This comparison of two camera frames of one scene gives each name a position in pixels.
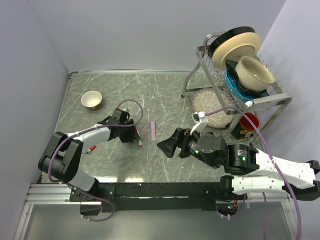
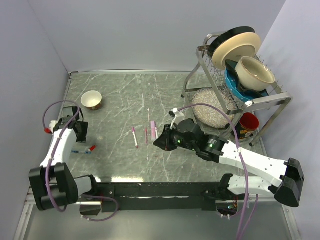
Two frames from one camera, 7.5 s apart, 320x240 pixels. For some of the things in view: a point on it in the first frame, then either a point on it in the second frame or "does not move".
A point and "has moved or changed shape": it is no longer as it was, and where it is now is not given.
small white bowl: [91, 99] does not move
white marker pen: [140, 140] has moved or changed shape
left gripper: [132, 133] -> [81, 138]
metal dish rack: [214, 108] does not move
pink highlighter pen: [153, 131] does not move
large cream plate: [244, 44] does not move
